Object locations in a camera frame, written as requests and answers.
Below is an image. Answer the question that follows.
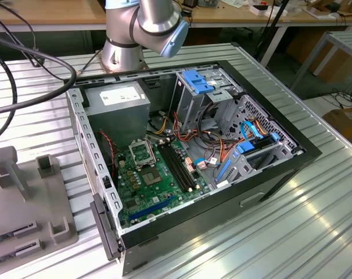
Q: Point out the metal socket cover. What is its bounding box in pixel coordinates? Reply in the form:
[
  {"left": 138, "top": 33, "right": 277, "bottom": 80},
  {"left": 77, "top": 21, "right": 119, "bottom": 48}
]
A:
[{"left": 128, "top": 138, "right": 157, "bottom": 171}]

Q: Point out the CPU socket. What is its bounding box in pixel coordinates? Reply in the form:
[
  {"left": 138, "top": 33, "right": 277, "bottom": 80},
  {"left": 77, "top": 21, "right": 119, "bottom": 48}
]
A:
[{"left": 139, "top": 165, "right": 162, "bottom": 187}]

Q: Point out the black RAM slot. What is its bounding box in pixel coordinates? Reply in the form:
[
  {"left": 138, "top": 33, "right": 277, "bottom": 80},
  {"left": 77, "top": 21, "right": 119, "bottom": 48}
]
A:
[
  {"left": 157, "top": 143, "right": 188, "bottom": 192},
  {"left": 167, "top": 141, "right": 197, "bottom": 187},
  {"left": 164, "top": 141, "right": 194, "bottom": 189},
  {"left": 160, "top": 142, "right": 191, "bottom": 191}
]

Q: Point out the tall metal drive cage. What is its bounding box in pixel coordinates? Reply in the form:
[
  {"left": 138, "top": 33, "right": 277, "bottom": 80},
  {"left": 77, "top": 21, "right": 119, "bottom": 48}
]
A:
[{"left": 169, "top": 68, "right": 242, "bottom": 130}]

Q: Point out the green motherboard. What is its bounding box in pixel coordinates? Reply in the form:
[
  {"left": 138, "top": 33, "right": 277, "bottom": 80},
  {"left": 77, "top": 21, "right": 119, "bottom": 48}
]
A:
[{"left": 113, "top": 136, "right": 214, "bottom": 229}]

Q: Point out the blue plastic bay latch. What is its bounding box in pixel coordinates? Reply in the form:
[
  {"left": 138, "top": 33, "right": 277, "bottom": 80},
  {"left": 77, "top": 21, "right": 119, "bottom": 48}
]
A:
[{"left": 215, "top": 158, "right": 232, "bottom": 183}]

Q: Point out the grey power supply unit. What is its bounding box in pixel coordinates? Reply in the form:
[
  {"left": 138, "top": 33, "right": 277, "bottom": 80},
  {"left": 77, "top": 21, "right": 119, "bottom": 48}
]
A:
[{"left": 82, "top": 81, "right": 152, "bottom": 146}]

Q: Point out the hard disk in blue carrier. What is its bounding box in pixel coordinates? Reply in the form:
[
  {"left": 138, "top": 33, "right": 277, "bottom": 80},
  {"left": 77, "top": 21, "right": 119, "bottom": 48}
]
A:
[{"left": 235, "top": 132, "right": 281, "bottom": 155}]

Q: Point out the low metal disk bay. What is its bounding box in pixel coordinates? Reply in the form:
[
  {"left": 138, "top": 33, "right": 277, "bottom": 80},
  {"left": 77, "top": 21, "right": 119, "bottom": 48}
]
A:
[{"left": 213, "top": 132, "right": 306, "bottom": 189}]

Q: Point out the long blue expansion slot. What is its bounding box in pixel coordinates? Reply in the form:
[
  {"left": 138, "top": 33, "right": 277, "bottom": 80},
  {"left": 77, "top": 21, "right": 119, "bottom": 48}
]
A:
[{"left": 128, "top": 195, "right": 175, "bottom": 221}]

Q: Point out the black open PC case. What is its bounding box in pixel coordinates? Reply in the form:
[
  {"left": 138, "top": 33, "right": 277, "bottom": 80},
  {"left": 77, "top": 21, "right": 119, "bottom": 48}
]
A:
[{"left": 62, "top": 59, "right": 324, "bottom": 277}]

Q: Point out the grey parts rack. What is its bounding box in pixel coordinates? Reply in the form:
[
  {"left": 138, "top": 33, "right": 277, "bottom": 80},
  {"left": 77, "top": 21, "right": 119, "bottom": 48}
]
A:
[{"left": 0, "top": 146, "right": 80, "bottom": 262}]

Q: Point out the black tripod leg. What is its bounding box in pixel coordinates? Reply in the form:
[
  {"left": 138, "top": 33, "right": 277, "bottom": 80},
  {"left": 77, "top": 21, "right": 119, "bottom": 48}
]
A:
[{"left": 256, "top": 0, "right": 290, "bottom": 59}]

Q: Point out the wooden top desk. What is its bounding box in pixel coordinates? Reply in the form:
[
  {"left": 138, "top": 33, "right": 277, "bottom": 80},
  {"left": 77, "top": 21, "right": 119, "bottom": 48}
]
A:
[
  {"left": 190, "top": 0, "right": 352, "bottom": 68},
  {"left": 0, "top": 0, "right": 107, "bottom": 33}
]

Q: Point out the brown cardboard box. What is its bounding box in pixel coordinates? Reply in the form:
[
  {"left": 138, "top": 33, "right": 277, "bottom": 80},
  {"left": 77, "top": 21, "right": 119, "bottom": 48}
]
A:
[
  {"left": 322, "top": 106, "right": 352, "bottom": 146},
  {"left": 317, "top": 46, "right": 352, "bottom": 85}
]

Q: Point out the coloured power wire bundle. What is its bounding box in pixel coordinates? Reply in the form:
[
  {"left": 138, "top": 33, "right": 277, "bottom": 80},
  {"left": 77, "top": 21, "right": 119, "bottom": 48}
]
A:
[{"left": 146, "top": 110, "right": 243, "bottom": 175}]

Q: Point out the blue plastic drive bracket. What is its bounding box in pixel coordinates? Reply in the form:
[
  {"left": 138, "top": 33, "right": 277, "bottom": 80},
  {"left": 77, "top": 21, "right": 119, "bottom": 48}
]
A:
[{"left": 181, "top": 69, "right": 217, "bottom": 95}]

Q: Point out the black plastic cable holder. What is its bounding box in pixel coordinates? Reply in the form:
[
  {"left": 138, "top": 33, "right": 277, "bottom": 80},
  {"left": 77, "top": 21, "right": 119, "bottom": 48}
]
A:
[{"left": 143, "top": 76, "right": 163, "bottom": 88}]

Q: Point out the twisted fan wire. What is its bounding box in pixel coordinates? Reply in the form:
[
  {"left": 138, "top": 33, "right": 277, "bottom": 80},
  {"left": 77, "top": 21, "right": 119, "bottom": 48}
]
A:
[{"left": 98, "top": 130, "right": 120, "bottom": 178}]

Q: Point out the blue flat data wire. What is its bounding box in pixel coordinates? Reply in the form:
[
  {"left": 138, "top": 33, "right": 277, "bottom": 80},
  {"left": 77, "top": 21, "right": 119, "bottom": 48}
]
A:
[{"left": 239, "top": 120, "right": 265, "bottom": 143}]

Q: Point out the black USB cable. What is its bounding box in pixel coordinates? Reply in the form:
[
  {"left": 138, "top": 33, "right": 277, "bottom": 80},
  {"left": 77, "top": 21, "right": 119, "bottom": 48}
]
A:
[{"left": 0, "top": 43, "right": 19, "bottom": 145}]

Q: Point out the grey metal frame table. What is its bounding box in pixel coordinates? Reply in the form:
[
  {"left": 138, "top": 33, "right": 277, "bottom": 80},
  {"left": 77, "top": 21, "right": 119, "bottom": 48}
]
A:
[{"left": 290, "top": 30, "right": 352, "bottom": 94}]

